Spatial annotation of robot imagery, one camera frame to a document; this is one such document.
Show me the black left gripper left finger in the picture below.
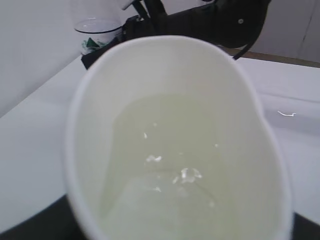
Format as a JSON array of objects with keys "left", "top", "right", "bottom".
[{"left": 0, "top": 196, "right": 83, "bottom": 240}]

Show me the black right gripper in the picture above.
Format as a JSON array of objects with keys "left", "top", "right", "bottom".
[{"left": 80, "top": 0, "right": 221, "bottom": 71}]

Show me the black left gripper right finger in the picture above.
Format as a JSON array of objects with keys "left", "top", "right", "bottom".
[{"left": 291, "top": 213, "right": 320, "bottom": 240}]

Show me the clear Nongfu Spring water bottle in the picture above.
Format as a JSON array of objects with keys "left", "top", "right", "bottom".
[{"left": 69, "top": 0, "right": 122, "bottom": 55}]

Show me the white paper cup green logo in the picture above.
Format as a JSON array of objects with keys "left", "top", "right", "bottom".
[{"left": 64, "top": 35, "right": 294, "bottom": 240}]

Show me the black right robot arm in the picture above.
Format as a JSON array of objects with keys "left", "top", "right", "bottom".
[{"left": 81, "top": 0, "right": 270, "bottom": 69}]

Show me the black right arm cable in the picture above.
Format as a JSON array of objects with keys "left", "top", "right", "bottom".
[{"left": 231, "top": 24, "right": 263, "bottom": 61}]

